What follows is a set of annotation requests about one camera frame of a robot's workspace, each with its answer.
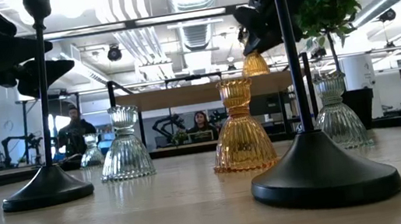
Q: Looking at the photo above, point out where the person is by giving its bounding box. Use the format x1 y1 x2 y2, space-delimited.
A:
53 102 102 161
184 108 221 145

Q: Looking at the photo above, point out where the small green desk plant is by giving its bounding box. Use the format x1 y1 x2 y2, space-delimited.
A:
171 128 190 147

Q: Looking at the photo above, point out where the green plant in black pot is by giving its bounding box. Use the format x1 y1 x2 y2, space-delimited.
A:
291 0 388 139

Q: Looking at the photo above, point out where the white round pillar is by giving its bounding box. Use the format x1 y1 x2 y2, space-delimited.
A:
340 52 378 93

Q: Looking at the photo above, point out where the black hanging spotlight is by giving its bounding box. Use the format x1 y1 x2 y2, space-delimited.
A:
377 7 398 24
105 43 124 63

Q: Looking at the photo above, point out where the amber glass candle holder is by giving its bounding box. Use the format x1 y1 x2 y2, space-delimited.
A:
238 49 272 79
201 74 280 177

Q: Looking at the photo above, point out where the clear glass candle holder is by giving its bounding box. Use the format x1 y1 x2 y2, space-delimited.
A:
304 67 375 155
76 131 107 170
91 102 157 184

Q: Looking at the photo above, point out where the black metal candlestick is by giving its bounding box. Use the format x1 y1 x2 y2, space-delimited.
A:
224 0 401 219
0 0 97 215

